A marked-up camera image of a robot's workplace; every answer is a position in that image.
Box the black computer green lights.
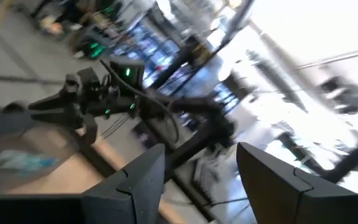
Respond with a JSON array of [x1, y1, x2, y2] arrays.
[[73, 34, 108, 60]]

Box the teal plastic spoon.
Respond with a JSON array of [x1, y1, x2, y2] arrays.
[[0, 149, 58, 172]]

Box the silver ventilation duct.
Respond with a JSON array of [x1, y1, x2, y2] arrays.
[[247, 49, 309, 113]]

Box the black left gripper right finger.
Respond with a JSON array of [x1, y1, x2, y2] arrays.
[[236, 141, 314, 224]]

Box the dark purple panel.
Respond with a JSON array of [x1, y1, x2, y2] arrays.
[[132, 121, 158, 149]]

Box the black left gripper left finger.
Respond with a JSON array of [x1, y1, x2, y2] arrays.
[[81, 142, 167, 224]]

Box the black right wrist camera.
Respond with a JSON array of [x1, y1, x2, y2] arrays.
[[76, 67, 101, 91]]

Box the black ceiling cable reel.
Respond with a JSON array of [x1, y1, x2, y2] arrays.
[[320, 76, 358, 115]]

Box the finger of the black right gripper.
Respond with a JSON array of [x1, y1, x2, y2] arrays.
[[27, 91, 75, 111], [30, 110, 84, 131]]

